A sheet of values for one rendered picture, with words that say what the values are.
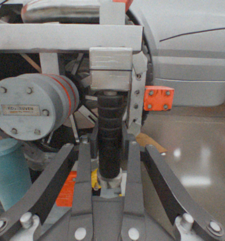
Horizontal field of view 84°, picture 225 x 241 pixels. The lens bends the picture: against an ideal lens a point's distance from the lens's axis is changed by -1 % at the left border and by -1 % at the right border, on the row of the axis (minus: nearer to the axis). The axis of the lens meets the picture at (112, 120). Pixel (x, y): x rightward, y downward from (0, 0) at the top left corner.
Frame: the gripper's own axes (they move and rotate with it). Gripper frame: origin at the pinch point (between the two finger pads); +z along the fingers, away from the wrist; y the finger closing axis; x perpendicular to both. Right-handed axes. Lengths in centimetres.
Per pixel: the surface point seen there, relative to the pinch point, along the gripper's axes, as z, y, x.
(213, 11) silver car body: 56, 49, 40
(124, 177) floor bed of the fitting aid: 69, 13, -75
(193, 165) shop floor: 94, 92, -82
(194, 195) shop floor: 57, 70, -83
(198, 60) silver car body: 56, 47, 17
